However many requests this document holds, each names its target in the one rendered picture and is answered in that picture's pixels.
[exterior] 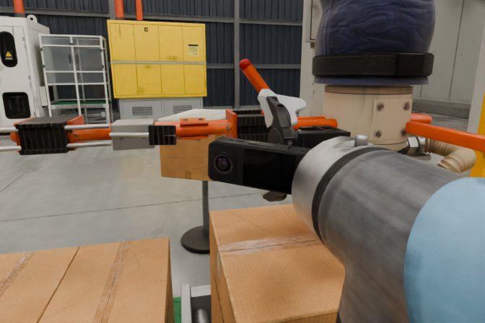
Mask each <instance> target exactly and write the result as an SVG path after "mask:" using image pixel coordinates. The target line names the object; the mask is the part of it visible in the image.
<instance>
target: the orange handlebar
mask: <svg viewBox="0 0 485 323"><path fill-rule="evenodd" d="M306 119H307V120H306ZM309 119H310V120H309ZM311 119H313V120H311ZM314 119H315V120H314ZM431 122H432V117H431V116H430V115H427V114H422V113H411V118H410V122H407V124H406V132H407V133H410V134H413V135H416V136H421V137H425V138H430V139H433V140H436V141H441V142H444V143H449V144H452V145H456V146H461V147H464V148H467V149H472V150H475V151H480V152H484V153H485V136H484V135H480V134H476V133H469V132H465V131H461V130H455V129H451V128H444V127H440V126H436V125H430V123H431ZM106 124H110V126H111V125H112V123H106ZM155 125H175V126H176V137H180V139H181V140H185V139H200V138H209V137H208V136H211V135H227V134H232V124H231V123H228V120H206V118H180V119H179V121H167V122H155ZM313 125H329V126H332V127H334V128H337V126H338V123H337V121H336V120H335V119H325V116H310V117H297V124H296V126H294V127H290V128H294V129H295V130H299V129H300V127H303V126H313ZM110 133H111V129H110V128H107V129H88V130H74V132H73V135H72V137H73V138H74V140H75V141H101V140H112V138H111V137H110ZM10 138H11V140H12V141H13V142H15V143H16V142H17V141H16V136H15V132H13V133H10Z"/></svg>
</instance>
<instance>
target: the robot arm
mask: <svg viewBox="0 0 485 323"><path fill-rule="evenodd" d="M258 101H259V102H260V104H261V109H262V111H263V113H264V116H265V122H266V126H267V128H272V129H271V130H270V132H269V135H268V143H266V142H260V141H250V140H244V139H239V138H228V137H220V138H218V139H217V140H215V141H213V142H211V143H210V144H209V147H208V176H209V179H210V180H213V181H217V182H225V183H229V184H233V185H241V186H245V187H252V188H256V189H257V191H258V192H259V193H260V195H261V196H262V197H263V199H265V200H267V201H269V202H274V201H282V200H285V199H286V197H287V194H288V195H292V201H293V205H294V208H295V210H296V212H297V214H298V216H299V217H300V218H301V219H302V220H303V221H304V223H305V224H306V225H307V226H308V227H309V228H310V230H311V231H312V232H313V233H314V234H315V235H316V237H317V238H319V240H321V241H322V243H323V244H324V245H325V246H326V247H327V248H328V250H329V251H330V252H331V253H332V254H333V256H334V257H335V258H336V259H337V260H338V261H339V262H340V263H341V264H342V265H343V266H344V269H345V277H344V284H343V287H342V291H341V298H340V301H339V306H338V313H337V317H336V323H485V178H482V177H469V176H466V175H464V174H460V173H457V172H454V171H451V170H449V169H445V168H442V167H439V166H437V165H434V164H430V163H428V162H425V161H422V160H419V159H415V158H413V157H410V156H407V155H404V154H401V153H398V152H396V151H392V150H390V149H386V148H383V147H381V146H376V145H374V144H372V143H368V136H366V135H364V134H358V135H356V136H355V138H353V137H351V132H348V131H345V130H341V129H339V128H334V127H332V126H329V125H313V126H303V127H300V129H299V130H295V129H294V128H290V127H294V126H296V124H297V116H296V113H297V112H299V111H301V110H303V109H305V108H306V107H307V105H306V103H305V101H304V100H303V99H300V98H296V97H288V96H284V95H279V94H275V93H274V92H272V91H271V90H270V89H262V90H261V91H260V93H259V95H258ZM326 129H331V130H326ZM339 136H341V137H339Z"/></svg>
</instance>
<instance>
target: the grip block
mask: <svg viewBox="0 0 485 323"><path fill-rule="evenodd" d="M225 114H226V120H228V123H231V124H232V134H227V135H226V137H228V138H239V139H244V140H250V141H260V142H266V143H268V135H269V132H270V130H271V129H272V128H267V126H266V122H265V116H264V113H263V111H262V110H229V109H226V110H225Z"/></svg>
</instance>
